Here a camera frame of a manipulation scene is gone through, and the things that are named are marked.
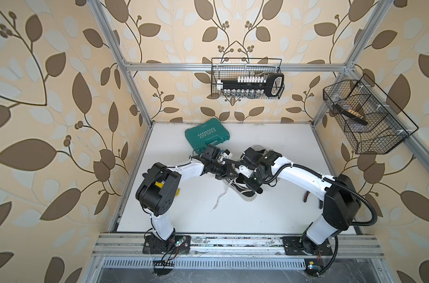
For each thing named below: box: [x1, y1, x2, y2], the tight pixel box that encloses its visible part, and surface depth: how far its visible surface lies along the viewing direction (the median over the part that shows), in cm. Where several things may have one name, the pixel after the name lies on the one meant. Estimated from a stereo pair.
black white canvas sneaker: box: [210, 173, 258, 213], surface depth 86 cm
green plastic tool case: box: [185, 118, 231, 155], surface depth 111 cm
